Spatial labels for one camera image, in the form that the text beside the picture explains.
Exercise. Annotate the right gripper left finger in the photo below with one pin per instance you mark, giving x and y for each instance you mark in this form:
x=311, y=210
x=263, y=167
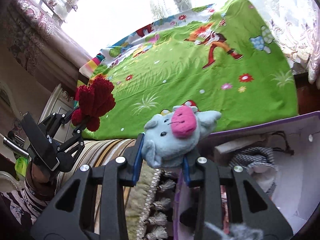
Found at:
x=90, y=205

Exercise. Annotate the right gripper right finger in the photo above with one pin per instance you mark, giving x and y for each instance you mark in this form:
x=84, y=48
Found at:
x=231, y=196

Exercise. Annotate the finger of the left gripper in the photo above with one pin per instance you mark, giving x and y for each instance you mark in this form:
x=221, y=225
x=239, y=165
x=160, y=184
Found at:
x=79, y=129
x=62, y=119

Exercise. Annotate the grey fuzzy item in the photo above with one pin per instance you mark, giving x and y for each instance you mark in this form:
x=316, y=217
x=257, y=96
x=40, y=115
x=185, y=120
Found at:
x=237, y=231

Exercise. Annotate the red fluffy plush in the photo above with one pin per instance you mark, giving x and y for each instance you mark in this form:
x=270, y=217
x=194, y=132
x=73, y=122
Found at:
x=95, y=100

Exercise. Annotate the blue cow plush toy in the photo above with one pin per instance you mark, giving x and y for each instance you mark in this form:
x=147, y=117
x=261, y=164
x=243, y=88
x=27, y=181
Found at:
x=168, y=138

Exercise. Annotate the person's left hand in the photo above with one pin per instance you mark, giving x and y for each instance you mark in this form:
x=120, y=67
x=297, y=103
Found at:
x=41, y=180

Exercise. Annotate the white carved cabinet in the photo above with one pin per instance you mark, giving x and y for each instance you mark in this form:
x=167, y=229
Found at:
x=60, y=102

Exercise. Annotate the checked cloth in box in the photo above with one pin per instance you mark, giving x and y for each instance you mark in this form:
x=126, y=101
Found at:
x=252, y=156

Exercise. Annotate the purple storage box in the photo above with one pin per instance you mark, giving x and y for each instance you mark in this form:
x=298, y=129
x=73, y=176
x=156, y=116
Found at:
x=292, y=184

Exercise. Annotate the pink patterned curtain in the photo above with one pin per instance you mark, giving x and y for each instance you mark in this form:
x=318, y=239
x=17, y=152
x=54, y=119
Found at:
x=40, y=46

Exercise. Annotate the striped sofa cushion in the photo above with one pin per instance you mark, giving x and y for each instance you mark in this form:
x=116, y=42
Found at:
x=144, y=214

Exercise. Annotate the white lace curtain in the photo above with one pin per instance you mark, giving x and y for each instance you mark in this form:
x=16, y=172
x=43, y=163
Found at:
x=98, y=24

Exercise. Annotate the colourful cartoon bed sheet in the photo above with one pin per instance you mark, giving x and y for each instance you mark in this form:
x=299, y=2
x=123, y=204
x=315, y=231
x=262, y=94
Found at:
x=233, y=66

